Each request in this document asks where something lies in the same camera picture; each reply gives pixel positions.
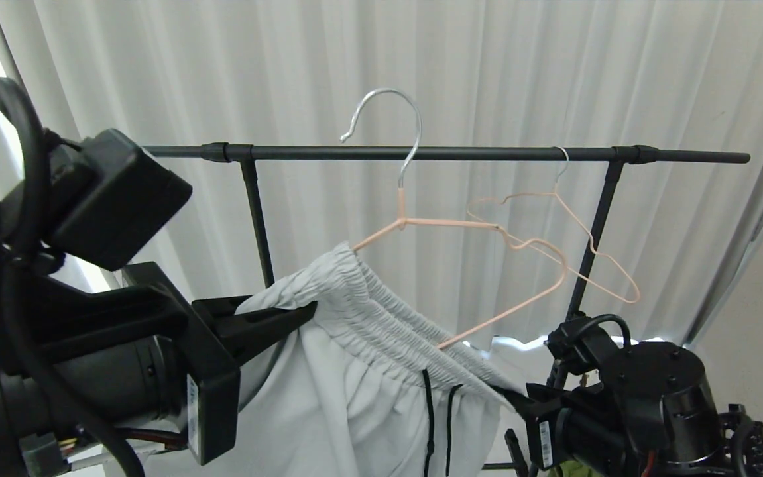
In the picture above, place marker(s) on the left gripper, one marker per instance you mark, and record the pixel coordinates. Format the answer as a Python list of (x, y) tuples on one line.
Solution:
[(122, 384)]

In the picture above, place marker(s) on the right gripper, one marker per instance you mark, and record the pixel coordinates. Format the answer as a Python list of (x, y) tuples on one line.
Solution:
[(580, 437)]

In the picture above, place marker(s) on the pale grey shorts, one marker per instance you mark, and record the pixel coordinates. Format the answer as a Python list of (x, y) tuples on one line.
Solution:
[(354, 411)]

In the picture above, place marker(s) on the pink clothes hanger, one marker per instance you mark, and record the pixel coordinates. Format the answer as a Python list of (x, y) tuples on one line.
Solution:
[(557, 191), (400, 205)]

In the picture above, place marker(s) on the black clothes rack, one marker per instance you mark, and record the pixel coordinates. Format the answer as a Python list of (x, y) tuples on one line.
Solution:
[(487, 154)]

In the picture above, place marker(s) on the green garment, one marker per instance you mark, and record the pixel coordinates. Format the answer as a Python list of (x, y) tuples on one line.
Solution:
[(573, 470)]

